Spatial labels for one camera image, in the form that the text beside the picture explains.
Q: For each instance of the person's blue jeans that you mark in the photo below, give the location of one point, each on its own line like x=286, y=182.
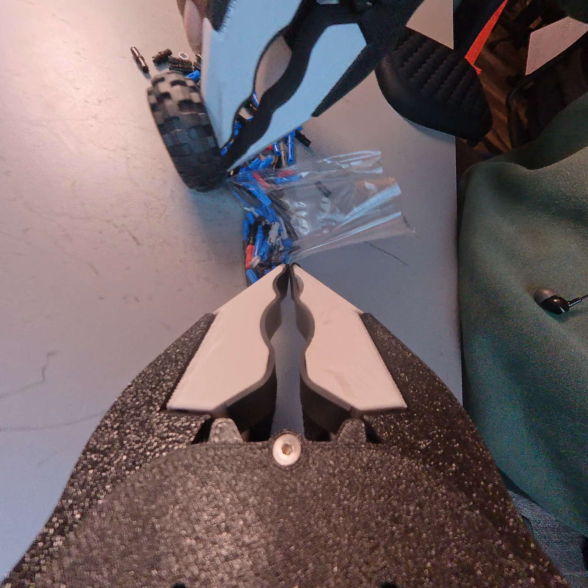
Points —
x=556, y=542

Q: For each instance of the black padded armrest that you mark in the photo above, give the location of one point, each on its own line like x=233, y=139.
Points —
x=436, y=87

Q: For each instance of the red bar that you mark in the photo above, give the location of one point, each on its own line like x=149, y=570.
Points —
x=487, y=37

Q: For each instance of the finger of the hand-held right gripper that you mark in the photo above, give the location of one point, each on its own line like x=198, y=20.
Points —
x=322, y=69
x=239, y=55

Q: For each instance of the clear plastic bag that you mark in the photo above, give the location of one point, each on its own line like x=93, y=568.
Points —
x=349, y=197

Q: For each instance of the person's right hand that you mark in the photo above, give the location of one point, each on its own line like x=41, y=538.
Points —
x=190, y=20

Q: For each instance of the grey desk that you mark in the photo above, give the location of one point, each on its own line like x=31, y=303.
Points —
x=92, y=230

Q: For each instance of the black toy tyre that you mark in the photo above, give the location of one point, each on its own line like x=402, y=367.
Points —
x=179, y=129

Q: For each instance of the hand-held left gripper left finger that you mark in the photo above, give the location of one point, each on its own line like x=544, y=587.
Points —
x=225, y=358

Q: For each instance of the large pile of toy pins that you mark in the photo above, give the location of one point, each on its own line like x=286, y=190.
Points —
x=266, y=158

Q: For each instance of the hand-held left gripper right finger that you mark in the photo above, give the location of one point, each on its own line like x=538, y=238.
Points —
x=354, y=358

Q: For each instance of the small cluster of toy pins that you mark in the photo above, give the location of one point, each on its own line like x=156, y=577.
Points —
x=262, y=243

